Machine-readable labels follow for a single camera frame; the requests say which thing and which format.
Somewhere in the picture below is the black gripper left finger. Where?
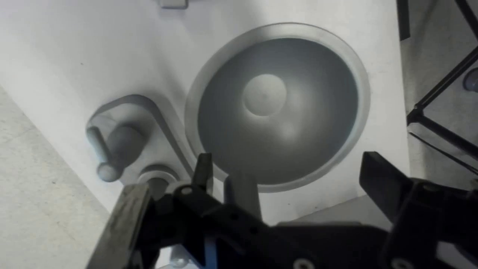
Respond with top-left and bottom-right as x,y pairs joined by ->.
87,151 -> 281,269

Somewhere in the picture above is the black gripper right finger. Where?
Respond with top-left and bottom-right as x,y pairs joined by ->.
359,150 -> 478,269

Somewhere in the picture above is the grey toy faucet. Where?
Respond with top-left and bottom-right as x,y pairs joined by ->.
85,93 -> 265,221

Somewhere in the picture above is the grey round sink bowl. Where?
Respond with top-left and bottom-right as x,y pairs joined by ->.
184,21 -> 372,194

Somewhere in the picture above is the white toy kitchen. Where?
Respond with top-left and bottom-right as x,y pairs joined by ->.
0,0 -> 412,227

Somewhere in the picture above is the black clamp with orange handle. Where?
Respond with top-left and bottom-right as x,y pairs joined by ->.
405,45 -> 478,173

